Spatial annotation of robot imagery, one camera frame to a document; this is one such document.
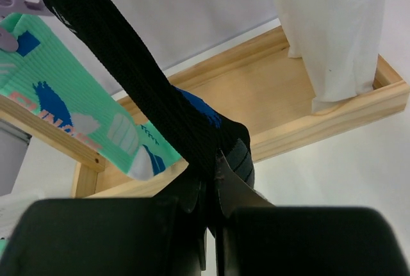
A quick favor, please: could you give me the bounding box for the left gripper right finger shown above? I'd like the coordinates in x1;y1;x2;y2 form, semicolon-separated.
214;152;409;275

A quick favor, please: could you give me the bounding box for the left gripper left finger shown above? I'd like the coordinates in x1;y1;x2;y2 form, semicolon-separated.
1;166;205;275

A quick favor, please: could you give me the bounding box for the white cloth on hanger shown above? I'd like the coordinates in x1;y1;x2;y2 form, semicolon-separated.
274;0;385;112

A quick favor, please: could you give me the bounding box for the white plastic basket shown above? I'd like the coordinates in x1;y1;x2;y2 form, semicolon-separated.
1;191;44;239

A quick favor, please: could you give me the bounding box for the green sock rear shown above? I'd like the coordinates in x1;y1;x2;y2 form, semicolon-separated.
1;13;181;181

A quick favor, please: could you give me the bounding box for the wooden clothes rack frame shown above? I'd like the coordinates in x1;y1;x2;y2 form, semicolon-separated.
1;28;409;197

